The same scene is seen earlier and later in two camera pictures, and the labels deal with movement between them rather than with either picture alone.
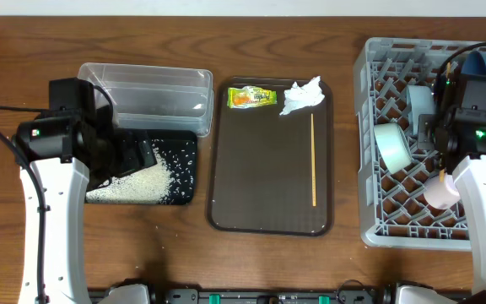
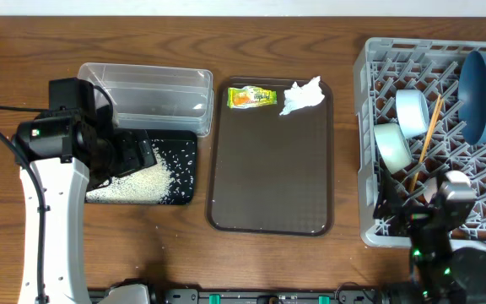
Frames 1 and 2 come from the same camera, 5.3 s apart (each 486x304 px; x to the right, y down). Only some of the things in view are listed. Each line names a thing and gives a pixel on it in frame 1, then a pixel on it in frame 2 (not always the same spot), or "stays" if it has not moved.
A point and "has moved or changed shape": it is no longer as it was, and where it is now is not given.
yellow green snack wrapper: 250,96 stays
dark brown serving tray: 260,167 stays
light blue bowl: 420,100 has moved or changed shape
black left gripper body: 120,156 stays
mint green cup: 393,145 stays
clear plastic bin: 156,97 stays
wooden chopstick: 441,156 → 426,142
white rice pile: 143,186 stays
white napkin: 309,95 stays
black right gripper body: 428,133 → 430,245
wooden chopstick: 313,160 → 429,144
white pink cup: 441,195 stays
